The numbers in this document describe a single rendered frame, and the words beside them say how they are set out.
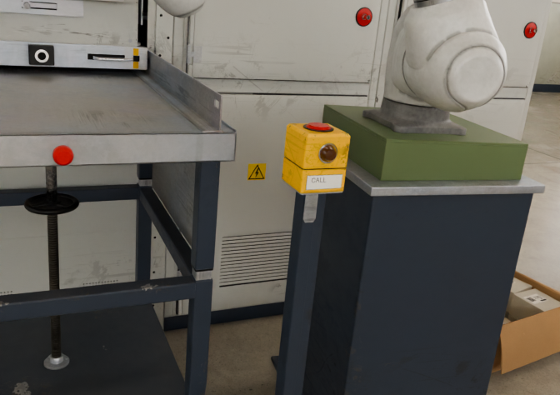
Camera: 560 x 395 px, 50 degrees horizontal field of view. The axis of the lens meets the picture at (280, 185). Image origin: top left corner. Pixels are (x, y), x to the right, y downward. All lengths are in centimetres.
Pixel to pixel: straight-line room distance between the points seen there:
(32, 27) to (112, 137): 66
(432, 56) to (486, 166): 35
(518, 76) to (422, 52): 130
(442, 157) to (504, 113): 112
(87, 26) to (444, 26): 95
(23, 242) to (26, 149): 82
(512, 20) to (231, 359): 151
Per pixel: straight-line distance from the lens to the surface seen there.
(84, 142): 107
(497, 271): 149
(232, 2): 179
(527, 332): 213
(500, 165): 141
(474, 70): 111
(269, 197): 196
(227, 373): 189
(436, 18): 113
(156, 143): 109
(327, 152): 93
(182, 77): 136
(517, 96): 246
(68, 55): 168
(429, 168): 131
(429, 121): 136
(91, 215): 185
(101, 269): 192
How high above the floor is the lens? 111
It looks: 18 degrees down
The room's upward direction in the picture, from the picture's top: 5 degrees clockwise
